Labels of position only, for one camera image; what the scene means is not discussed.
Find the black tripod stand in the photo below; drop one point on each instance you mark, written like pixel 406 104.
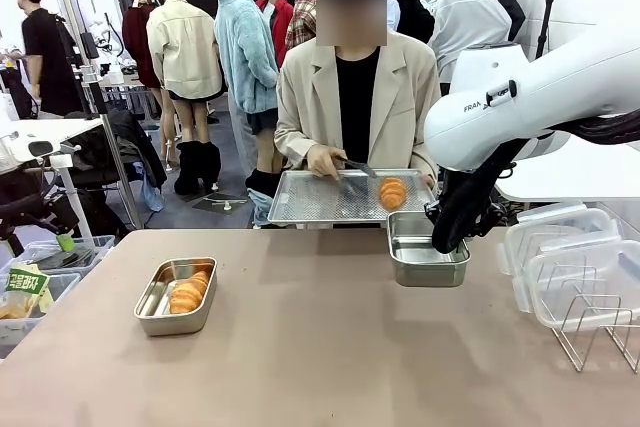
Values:
pixel 547 22

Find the person's left hand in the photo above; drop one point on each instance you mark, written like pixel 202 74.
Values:
pixel 427 181

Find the man in black t-shirt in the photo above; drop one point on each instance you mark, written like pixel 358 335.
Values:
pixel 47 47

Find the metal serving tongs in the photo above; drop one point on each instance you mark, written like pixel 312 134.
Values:
pixel 357 165

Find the rectangular steel food container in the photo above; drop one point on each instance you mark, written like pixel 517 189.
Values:
pixel 425 272
pixel 175 327

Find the mannequin in red jacket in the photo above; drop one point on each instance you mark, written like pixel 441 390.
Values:
pixel 282 22

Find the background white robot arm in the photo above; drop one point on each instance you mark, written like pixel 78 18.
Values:
pixel 107 39

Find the golden croissant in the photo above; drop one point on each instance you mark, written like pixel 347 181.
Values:
pixel 185 299
pixel 392 194

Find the person in beige coat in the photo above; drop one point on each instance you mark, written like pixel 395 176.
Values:
pixel 310 97

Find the person's right forearm beige sleeve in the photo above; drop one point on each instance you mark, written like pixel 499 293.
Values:
pixel 295 147

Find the green snack bag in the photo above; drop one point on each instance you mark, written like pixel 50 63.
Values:
pixel 25 282

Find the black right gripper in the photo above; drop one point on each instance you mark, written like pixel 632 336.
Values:
pixel 433 211

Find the person's left forearm beige sleeve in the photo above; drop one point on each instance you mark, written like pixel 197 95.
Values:
pixel 425 162

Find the black camera stand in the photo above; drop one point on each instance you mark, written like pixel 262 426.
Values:
pixel 97 99

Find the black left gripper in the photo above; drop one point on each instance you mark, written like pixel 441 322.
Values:
pixel 30 207

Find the mannequin in white shirt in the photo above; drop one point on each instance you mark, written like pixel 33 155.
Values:
pixel 470 22

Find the mannequin in blue shirt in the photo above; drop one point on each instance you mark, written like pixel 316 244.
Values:
pixel 392 12

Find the mannequin in light blue fleece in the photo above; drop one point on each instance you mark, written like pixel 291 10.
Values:
pixel 245 57

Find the mannequin in dark red sweater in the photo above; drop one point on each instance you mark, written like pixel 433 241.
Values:
pixel 137 42

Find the perforated metal baking tray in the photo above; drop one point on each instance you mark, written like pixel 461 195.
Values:
pixel 310 202

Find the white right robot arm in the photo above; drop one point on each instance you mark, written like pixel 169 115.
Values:
pixel 500 97

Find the black jacket on chair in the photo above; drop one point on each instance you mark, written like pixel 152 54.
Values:
pixel 135 147

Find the clear plastic storage bin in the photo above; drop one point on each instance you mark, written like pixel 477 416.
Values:
pixel 60 287
pixel 95 247

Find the white table with metal leg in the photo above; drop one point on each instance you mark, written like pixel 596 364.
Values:
pixel 75 127

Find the mannequin in plaid hooded shirt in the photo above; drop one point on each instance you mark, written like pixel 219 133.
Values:
pixel 302 22

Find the mannequin in cream jacket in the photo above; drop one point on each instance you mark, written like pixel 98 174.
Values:
pixel 182 47

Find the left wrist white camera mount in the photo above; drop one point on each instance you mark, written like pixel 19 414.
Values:
pixel 25 147

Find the person's right hand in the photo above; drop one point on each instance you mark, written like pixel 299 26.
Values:
pixel 322 162

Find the white mannequin floor base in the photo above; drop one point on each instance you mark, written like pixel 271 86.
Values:
pixel 227 204

